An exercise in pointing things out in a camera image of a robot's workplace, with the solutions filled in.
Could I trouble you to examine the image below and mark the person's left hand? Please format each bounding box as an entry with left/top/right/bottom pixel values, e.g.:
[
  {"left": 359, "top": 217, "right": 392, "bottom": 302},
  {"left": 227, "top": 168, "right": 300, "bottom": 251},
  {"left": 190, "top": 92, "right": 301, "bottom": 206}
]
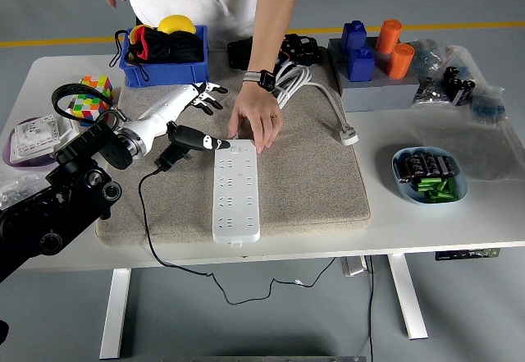
[{"left": 227, "top": 84, "right": 285, "bottom": 155}]

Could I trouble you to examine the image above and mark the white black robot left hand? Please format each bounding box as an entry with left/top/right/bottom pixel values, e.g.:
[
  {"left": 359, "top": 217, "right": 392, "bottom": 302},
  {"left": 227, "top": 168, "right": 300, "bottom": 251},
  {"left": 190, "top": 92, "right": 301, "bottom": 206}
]
[{"left": 117, "top": 81, "right": 232, "bottom": 158}]

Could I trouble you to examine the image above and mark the black power adapter with cord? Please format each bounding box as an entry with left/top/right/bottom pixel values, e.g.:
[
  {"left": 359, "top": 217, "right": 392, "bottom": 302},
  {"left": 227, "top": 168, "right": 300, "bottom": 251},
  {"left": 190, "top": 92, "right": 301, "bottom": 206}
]
[{"left": 138, "top": 142, "right": 340, "bottom": 306}]

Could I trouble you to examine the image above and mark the white power strip with cable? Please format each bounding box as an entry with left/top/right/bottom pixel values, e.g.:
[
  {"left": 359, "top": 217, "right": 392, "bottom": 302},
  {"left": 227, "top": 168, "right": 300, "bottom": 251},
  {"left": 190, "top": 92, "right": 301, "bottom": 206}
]
[{"left": 212, "top": 62, "right": 360, "bottom": 249}]

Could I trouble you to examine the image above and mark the black wrist watch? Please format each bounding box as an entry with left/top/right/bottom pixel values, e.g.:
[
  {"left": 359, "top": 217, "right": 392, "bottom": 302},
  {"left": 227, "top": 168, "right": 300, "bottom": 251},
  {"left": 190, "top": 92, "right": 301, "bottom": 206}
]
[{"left": 242, "top": 69, "right": 277, "bottom": 93}]

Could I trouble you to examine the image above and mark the blue plastic bin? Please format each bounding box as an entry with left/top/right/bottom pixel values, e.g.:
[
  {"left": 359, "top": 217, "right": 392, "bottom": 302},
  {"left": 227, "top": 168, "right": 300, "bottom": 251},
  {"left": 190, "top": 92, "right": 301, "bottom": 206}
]
[{"left": 118, "top": 24, "right": 210, "bottom": 89}]

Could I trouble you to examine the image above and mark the colourful puzzle cube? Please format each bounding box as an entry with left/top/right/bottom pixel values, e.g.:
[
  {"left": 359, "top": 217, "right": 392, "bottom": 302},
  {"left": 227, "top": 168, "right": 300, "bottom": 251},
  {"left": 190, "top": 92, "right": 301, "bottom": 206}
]
[{"left": 67, "top": 75, "right": 114, "bottom": 127}]

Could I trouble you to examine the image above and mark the yellow ball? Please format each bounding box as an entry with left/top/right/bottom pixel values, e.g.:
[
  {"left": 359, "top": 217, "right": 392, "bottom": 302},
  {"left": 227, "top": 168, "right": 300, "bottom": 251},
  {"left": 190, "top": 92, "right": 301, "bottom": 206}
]
[{"left": 157, "top": 15, "right": 197, "bottom": 35}]

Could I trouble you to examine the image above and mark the black electronic device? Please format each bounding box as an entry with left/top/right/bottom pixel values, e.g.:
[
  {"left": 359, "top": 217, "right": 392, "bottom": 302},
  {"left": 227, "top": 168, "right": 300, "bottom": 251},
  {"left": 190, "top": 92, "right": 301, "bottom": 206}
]
[{"left": 226, "top": 33, "right": 322, "bottom": 72}]

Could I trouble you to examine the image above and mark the grey-brown mat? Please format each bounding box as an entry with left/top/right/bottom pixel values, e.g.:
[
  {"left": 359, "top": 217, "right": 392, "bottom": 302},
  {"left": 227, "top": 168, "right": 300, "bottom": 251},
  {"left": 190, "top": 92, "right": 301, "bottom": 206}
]
[{"left": 94, "top": 49, "right": 372, "bottom": 247}]

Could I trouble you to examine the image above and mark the blue peg block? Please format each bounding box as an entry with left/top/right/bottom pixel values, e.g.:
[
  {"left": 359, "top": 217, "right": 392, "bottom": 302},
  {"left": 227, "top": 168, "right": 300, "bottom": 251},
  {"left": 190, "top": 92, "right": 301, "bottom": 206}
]
[
  {"left": 347, "top": 46, "right": 377, "bottom": 83},
  {"left": 340, "top": 20, "right": 368, "bottom": 55}
]

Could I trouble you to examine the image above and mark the grey block base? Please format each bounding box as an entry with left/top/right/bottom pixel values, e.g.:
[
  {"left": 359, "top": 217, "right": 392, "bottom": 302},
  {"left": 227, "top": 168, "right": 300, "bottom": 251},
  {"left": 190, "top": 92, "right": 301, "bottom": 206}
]
[{"left": 327, "top": 36, "right": 422, "bottom": 113}]

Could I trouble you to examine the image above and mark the orange cylinder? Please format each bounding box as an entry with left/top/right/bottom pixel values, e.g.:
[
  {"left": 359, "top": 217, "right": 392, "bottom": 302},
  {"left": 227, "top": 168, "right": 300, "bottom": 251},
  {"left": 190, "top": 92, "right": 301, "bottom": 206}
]
[
  {"left": 385, "top": 43, "right": 416, "bottom": 80},
  {"left": 375, "top": 19, "right": 402, "bottom": 54}
]

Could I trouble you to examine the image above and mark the purple bowl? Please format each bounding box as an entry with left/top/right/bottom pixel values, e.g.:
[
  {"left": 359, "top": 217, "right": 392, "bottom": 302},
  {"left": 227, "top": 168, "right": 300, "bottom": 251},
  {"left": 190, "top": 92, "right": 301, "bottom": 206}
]
[{"left": 2, "top": 117, "right": 62, "bottom": 172}]

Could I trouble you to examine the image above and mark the black capacitor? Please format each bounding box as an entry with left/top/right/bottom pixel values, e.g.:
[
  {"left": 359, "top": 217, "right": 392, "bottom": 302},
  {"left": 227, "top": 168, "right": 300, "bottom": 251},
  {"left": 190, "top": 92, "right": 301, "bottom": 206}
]
[
  {"left": 436, "top": 155, "right": 458, "bottom": 178},
  {"left": 424, "top": 152, "right": 442, "bottom": 177},
  {"left": 395, "top": 158, "right": 415, "bottom": 185},
  {"left": 412, "top": 153, "right": 430, "bottom": 179}
]

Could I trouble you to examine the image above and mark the clear bag of screws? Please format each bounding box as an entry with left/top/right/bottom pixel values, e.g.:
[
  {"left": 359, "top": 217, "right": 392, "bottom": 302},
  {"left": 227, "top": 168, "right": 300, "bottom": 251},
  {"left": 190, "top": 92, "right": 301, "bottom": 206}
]
[{"left": 0, "top": 168, "right": 57, "bottom": 212}]

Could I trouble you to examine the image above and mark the light blue dish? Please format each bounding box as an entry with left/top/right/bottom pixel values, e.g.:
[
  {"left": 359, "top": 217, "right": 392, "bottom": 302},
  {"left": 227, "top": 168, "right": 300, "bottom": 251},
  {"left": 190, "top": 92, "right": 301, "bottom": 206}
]
[{"left": 391, "top": 145, "right": 469, "bottom": 206}]

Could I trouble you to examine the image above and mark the clear bag of silver parts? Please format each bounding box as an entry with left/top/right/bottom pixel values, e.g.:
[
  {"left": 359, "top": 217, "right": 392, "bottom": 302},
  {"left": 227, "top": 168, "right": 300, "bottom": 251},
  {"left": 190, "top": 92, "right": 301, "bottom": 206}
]
[{"left": 412, "top": 75, "right": 446, "bottom": 107}]

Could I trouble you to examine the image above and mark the clear bag of blue parts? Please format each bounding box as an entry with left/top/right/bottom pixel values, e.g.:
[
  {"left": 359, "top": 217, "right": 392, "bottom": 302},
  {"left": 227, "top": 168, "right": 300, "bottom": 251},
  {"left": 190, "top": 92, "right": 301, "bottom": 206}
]
[{"left": 408, "top": 38, "right": 448, "bottom": 76}]

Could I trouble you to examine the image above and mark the silver box under table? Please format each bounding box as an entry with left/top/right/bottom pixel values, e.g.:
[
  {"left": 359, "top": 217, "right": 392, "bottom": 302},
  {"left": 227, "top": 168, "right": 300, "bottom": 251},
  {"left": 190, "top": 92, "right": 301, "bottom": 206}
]
[{"left": 340, "top": 256, "right": 368, "bottom": 277}]

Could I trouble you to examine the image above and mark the green battery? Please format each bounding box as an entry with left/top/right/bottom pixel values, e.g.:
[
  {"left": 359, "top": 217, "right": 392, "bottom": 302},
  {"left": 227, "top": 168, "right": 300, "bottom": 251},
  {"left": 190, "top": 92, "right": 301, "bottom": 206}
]
[
  {"left": 415, "top": 177, "right": 442, "bottom": 193},
  {"left": 422, "top": 190, "right": 457, "bottom": 204},
  {"left": 439, "top": 176, "right": 458, "bottom": 197}
]

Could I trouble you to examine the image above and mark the clear bag of black capacitors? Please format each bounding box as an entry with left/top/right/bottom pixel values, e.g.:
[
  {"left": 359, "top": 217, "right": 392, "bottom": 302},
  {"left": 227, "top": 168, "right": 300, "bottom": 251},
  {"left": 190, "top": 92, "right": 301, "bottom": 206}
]
[{"left": 441, "top": 45, "right": 480, "bottom": 107}]

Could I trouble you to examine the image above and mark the white table leg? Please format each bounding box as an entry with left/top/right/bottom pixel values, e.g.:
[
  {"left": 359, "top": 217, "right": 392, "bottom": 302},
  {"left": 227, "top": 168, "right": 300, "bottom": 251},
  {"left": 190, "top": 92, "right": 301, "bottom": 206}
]
[
  {"left": 99, "top": 268, "right": 132, "bottom": 360},
  {"left": 387, "top": 254, "right": 430, "bottom": 341}
]

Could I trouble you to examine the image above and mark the clear bag of blue components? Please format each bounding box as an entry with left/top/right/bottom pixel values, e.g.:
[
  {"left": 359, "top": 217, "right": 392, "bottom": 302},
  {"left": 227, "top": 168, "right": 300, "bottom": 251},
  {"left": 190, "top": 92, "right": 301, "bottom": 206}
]
[{"left": 467, "top": 85, "right": 508, "bottom": 127}]

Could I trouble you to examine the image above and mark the large empty clear bag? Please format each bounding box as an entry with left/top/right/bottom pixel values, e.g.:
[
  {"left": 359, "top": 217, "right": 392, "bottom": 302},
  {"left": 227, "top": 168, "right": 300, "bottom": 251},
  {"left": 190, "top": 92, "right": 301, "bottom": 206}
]
[{"left": 413, "top": 115, "right": 525, "bottom": 182}]

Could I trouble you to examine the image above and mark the black table control panel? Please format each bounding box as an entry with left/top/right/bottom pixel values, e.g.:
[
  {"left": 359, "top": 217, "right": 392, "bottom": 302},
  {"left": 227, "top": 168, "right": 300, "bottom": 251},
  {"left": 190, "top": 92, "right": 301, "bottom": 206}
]
[{"left": 435, "top": 248, "right": 501, "bottom": 261}]

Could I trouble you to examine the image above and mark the black drawstring pouch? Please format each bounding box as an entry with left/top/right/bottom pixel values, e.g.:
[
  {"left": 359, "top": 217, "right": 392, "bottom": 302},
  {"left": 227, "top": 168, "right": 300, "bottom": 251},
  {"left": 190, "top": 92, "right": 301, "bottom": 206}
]
[{"left": 109, "top": 25, "right": 205, "bottom": 82}]

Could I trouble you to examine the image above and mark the white wall socket panel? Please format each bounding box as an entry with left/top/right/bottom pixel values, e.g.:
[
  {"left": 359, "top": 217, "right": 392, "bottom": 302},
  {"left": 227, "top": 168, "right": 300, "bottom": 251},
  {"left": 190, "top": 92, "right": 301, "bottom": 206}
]
[{"left": 8, "top": 114, "right": 81, "bottom": 165}]

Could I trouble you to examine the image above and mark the thin black hanging cable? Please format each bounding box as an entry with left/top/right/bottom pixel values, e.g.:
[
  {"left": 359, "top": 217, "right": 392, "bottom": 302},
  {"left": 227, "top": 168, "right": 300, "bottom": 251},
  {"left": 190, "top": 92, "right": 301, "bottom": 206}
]
[{"left": 366, "top": 254, "right": 377, "bottom": 362}]

